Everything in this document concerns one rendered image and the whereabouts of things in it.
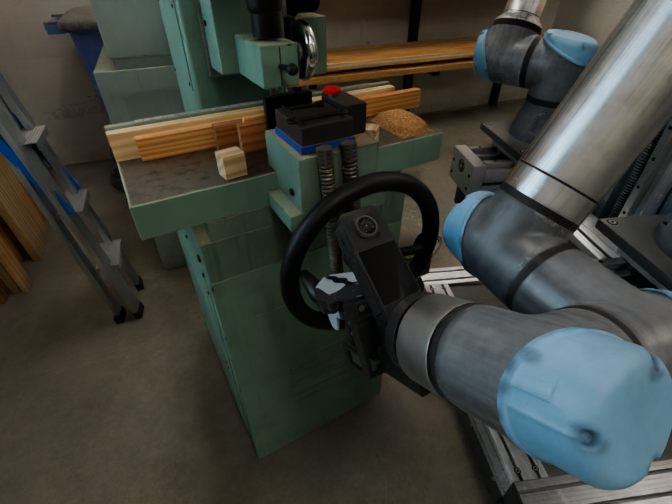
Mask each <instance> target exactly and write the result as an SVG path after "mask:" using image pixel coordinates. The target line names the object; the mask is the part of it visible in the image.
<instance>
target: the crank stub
mask: <svg viewBox="0 0 672 504"><path fill-rule="evenodd" d="M299 279H300V280H301V283H302V285H303V287H304V289H305V291H306V292H307V294H308V296H309V297H310V299H311V300H312V301H313V302H314V303H317V301H316V298H315V288H316V286H317V285H318V283H319V282H320V281H319V280H318V279H317V278H316V277H315V276H314V275H313V274H311V273H310V272H309V271H308V270H302V271H301V272H300V273H299Z"/></svg>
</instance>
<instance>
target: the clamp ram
mask: <svg viewBox="0 0 672 504"><path fill-rule="evenodd" d="M307 103H312V91H310V90H308V89H307V90H301V91H294V92H288V93H281V94H275V95H268V96H263V106H264V115H265V124H266V130H271V129H275V127H276V116H275V109H278V108H281V105H284V106H285V107H290V106H296V105H302V104H307Z"/></svg>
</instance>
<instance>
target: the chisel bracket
mask: <svg viewBox="0 0 672 504"><path fill-rule="evenodd" d="M234 38H235V45H236V52H237V59H238V66H239V72H240V73H241V74H242V75H244V76H245V77H246V78H248V79H249V80H251V81H252V82H254V83H255V84H257V85H258V86H260V87H261V88H263V89H265V90H267V89H268V90H269V91H276V90H278V88H280V87H287V86H294V85H298V84H299V71H298V74H297V75H296V76H290V75H289V74H288V73H287V71H283V70H280V69H279V68H278V65H279V64H286V65H288V64H290V63H295V64H296V65H297V66H298V52H297V43H296V42H293V41H291V40H288V39H285V38H283V37H280V38H273V39H258V38H254V37H253V33H241V34H235V35H234Z"/></svg>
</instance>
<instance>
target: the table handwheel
mask: <svg viewBox="0 0 672 504"><path fill-rule="evenodd" d="M386 191H394V192H401V193H404V194H406V195H408V196H410V197H411V198H412V199H413V200H414V201H415V202H416V203H417V205H418V206H419V208H420V211H421V215H422V234H421V238H420V242H419V244H415V245H410V246H405V247H400V250H401V252H402V254H403V256H408V255H414V254H415V255H414V257H413V259H412V261H411V262H410V264H409V267H410V269H411V271H412V273H413V275H414V277H415V279H416V281H417V280H418V278H419V277H420V276H421V274H422V273H423V271H424V269H425V268H426V266H427V264H428V262H429V260H430V258H431V256H432V254H433V251H434V249H435V246H436V242H437V239H438V234H439V210H438V205H437V202H436V200H435V198H434V196H433V194H432V192H431V191H430V189H429V188H428V187H427V186H426V185H425V184H424V183H423V182H421V181H420V180H419V179H417V178H415V177H413V176H411V175H409V174H405V173H401V172H395V171H382V172H375V173H371V174H367V175H363V176H360V177H358V178H355V179H353V180H351V181H349V182H347V183H345V184H343V185H341V186H339V187H338V188H336V189H335V190H333V191H332V192H330V193H329V194H328V195H327V196H325V197H324V198H323V199H322V200H321V201H319V202H318V203H317V204H316V205H315V206H314V207H313V208H312V209H311V210H310V211H309V213H308V214H307V215H306V216H305V217H304V219H303V220H302V221H301V223H300V224H299V226H298V227H297V229H296V230H295V232H294V234H293V235H292V237H291V239H290V241H289V243H288V246H287V248H286V251H285V253H284V257H283V260H282V264H281V270H280V289H281V294H282V298H283V301H284V303H285V305H286V307H287V309H288V310H289V311H290V313H291V314H292V315H293V316H294V317H295V318H296V319H297V320H298V321H300V322H301V323H303V324H305V325H306V326H309V327H311V328H315V329H319V330H335V329H334V328H333V326H332V325H331V322H330V320H329V317H328V314H324V313H323V312H321V311H319V312H318V311H316V310H314V309H312V308H311V307H310V306H308V305H307V304H306V302H305V301H304V299H303V297H302V295H301V292H300V283H299V280H300V279H299V273H300V271H301V267H302V263H303V260H304V258H305V255H306V253H307V251H308V249H309V247H310V246H311V244H312V242H313V241H314V239H315V238H316V236H317V235H318V234H319V232H320V231H321V230H322V229H323V230H324V231H326V230H325V225H326V224H327V223H328V222H329V221H330V220H331V219H332V218H333V217H334V216H335V215H337V214H338V213H339V212H340V211H342V210H343V211H344V213H347V212H351V211H354V210H355V206H354V202H355V201H357V200H359V199H361V198H364V197H366V196H368V195H371V194H375V193H379V192H386Z"/></svg>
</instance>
